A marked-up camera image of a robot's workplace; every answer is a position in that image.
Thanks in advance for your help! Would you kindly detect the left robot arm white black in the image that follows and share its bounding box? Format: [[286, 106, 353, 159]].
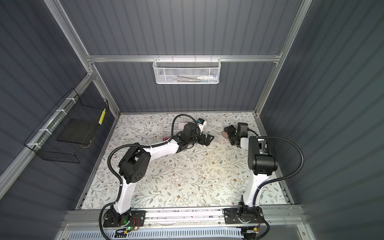
[[108, 119, 214, 226]]

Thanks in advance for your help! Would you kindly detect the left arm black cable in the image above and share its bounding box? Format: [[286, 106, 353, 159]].
[[98, 113, 199, 240]]

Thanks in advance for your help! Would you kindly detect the yellow tag on basket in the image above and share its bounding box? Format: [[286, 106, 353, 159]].
[[98, 109, 106, 125]]

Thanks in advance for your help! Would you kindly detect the white perforated cable duct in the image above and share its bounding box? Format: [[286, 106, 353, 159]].
[[66, 227, 244, 240]]

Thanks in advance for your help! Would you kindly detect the black wire mesh basket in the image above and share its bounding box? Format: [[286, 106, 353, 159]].
[[24, 90, 109, 164]]

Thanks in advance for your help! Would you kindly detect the clear acrylic card organizer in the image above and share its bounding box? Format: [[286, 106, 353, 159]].
[[162, 123, 182, 138]]

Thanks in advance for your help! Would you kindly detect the white wire mesh basket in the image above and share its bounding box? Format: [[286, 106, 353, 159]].
[[153, 59, 222, 85]]

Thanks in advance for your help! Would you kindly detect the pink leather card holder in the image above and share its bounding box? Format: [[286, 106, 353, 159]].
[[221, 131, 229, 139]]

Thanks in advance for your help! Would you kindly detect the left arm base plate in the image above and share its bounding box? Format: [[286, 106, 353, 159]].
[[102, 209, 147, 229]]

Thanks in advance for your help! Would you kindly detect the black pad in basket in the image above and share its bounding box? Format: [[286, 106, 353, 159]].
[[57, 119, 93, 144]]

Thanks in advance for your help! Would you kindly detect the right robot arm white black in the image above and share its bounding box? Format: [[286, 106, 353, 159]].
[[223, 123, 278, 224]]

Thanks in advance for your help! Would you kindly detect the white tube in basket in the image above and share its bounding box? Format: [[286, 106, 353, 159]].
[[197, 75, 219, 83]]

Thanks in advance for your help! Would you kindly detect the aluminium front rail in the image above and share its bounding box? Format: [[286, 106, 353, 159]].
[[59, 205, 308, 231]]

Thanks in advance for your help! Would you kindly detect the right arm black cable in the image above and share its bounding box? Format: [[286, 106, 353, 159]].
[[247, 128, 305, 208]]

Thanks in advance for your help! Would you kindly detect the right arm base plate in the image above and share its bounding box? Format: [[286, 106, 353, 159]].
[[222, 207, 264, 225]]

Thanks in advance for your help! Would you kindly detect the pink card in organizer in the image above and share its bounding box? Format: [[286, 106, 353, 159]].
[[178, 123, 187, 131]]

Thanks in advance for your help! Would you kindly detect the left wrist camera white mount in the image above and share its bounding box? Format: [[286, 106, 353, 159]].
[[197, 118, 207, 133]]

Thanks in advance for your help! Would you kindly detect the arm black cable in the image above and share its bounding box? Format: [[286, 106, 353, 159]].
[[98, 113, 199, 240], [247, 128, 305, 208]]

